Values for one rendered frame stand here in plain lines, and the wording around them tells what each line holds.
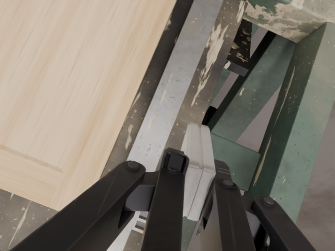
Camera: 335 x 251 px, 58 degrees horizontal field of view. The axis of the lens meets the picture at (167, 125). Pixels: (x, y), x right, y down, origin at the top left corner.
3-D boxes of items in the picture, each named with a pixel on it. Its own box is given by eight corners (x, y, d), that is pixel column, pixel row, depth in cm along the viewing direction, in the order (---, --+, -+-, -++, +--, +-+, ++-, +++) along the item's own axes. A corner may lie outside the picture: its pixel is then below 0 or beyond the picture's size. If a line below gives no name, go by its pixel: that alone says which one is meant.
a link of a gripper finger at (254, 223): (213, 204, 13) (280, 222, 13) (208, 156, 18) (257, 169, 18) (203, 232, 14) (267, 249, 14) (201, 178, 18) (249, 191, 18)
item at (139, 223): (167, 194, 53) (170, 196, 50) (152, 233, 52) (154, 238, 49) (146, 186, 53) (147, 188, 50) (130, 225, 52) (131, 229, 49)
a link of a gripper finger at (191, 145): (184, 219, 15) (170, 215, 15) (187, 161, 22) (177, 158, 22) (201, 168, 14) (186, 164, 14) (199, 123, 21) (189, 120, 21)
